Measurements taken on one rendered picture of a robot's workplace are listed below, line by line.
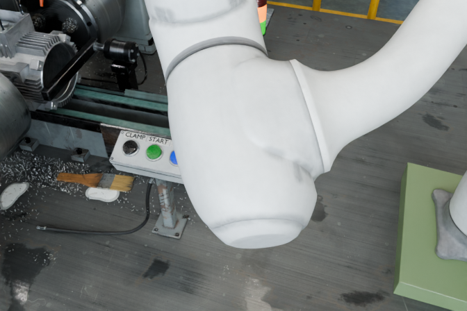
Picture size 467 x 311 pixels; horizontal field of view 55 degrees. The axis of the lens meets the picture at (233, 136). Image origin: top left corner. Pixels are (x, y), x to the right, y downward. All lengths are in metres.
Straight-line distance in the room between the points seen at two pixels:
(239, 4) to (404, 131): 1.04
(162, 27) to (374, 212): 0.85
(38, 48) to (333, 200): 0.81
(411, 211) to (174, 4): 0.84
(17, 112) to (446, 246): 0.97
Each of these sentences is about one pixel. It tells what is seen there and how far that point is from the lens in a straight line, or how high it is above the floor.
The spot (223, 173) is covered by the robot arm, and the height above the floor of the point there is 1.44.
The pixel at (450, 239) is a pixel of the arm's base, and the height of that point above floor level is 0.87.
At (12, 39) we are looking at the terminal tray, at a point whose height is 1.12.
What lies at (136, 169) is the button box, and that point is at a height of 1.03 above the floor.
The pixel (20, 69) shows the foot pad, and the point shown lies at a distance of 1.19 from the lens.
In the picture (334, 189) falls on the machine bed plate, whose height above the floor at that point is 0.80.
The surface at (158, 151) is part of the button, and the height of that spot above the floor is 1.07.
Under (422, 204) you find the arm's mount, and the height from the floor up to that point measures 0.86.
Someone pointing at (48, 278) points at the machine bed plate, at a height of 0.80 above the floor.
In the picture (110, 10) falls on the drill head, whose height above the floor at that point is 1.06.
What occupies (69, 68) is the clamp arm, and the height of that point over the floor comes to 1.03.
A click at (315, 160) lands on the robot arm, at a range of 0.36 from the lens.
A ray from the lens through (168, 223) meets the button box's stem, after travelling 1.08.
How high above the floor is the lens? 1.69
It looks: 43 degrees down
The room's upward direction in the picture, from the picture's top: straight up
